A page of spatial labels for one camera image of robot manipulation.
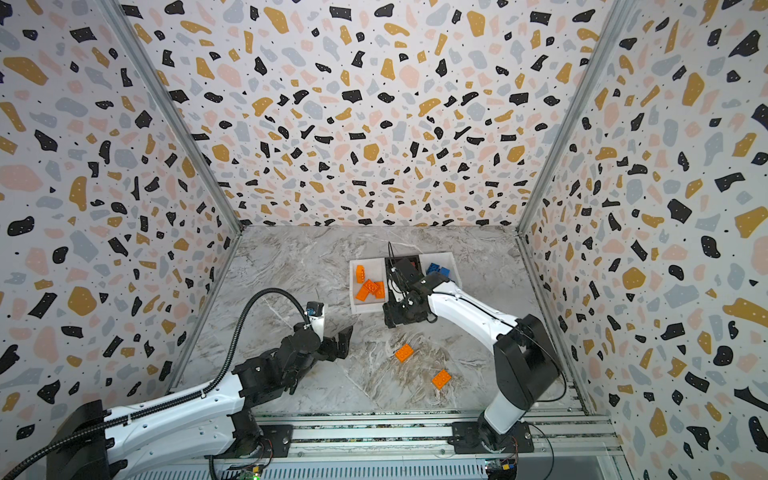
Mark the black middle bin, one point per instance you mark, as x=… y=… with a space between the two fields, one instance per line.
x=414 y=261

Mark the white bin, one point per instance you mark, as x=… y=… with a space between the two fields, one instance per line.
x=376 y=272
x=444 y=259

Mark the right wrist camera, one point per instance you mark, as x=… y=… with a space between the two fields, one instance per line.
x=403 y=273

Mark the orange brick lowest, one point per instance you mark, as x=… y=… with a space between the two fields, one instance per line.
x=441 y=379

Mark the aluminium rail base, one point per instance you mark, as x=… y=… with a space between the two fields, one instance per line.
x=414 y=446

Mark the orange brick horizontal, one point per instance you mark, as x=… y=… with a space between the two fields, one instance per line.
x=367 y=289

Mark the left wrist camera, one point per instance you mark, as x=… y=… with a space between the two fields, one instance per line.
x=316 y=315

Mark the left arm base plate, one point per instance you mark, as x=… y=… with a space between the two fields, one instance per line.
x=260 y=442

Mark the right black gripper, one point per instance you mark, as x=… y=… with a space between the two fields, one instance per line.
x=402 y=288

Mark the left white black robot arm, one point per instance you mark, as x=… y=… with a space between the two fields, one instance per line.
x=197 y=422

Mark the orange long brick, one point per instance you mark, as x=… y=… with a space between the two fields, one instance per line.
x=404 y=353

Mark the right white bin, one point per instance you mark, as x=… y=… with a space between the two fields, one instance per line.
x=444 y=259

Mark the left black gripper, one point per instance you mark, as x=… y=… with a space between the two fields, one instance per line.
x=337 y=352

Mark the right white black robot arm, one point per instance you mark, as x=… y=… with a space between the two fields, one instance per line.
x=525 y=362

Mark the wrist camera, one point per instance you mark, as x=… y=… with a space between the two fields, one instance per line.
x=316 y=315
x=403 y=273

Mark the blue square brick top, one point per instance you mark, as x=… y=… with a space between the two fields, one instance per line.
x=433 y=267

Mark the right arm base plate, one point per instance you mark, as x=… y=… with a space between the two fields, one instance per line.
x=473 y=437

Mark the left white bin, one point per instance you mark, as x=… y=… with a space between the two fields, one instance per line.
x=376 y=272

